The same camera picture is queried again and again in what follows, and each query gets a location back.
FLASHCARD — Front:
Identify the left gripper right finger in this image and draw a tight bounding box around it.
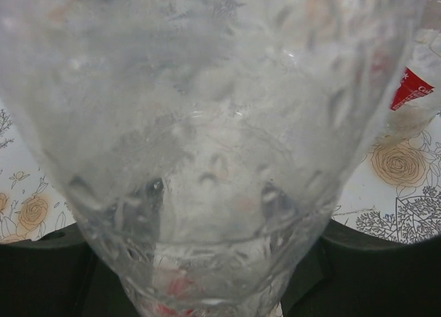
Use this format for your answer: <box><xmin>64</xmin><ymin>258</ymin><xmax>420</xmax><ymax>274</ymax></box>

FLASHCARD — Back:
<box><xmin>281</xmin><ymin>221</ymin><xmax>440</xmax><ymax>316</ymax></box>

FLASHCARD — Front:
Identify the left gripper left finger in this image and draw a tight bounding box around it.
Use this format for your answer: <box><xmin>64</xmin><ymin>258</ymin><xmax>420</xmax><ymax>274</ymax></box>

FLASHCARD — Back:
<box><xmin>1</xmin><ymin>225</ymin><xmax>138</xmax><ymax>316</ymax></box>

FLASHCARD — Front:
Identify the clear plastic bottle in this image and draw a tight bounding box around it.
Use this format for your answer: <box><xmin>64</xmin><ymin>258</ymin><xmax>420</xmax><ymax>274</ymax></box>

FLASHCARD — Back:
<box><xmin>1</xmin><ymin>0</ymin><xmax>425</xmax><ymax>316</ymax></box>

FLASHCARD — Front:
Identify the red label cola bottle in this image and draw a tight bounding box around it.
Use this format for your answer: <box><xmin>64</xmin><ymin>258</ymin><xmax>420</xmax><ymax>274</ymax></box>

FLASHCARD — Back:
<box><xmin>376</xmin><ymin>0</ymin><xmax>440</xmax><ymax>145</ymax></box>

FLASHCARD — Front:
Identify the floral table mat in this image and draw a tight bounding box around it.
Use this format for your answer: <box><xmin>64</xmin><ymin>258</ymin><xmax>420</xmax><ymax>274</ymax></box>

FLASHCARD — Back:
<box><xmin>1</xmin><ymin>108</ymin><xmax>440</xmax><ymax>244</ymax></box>

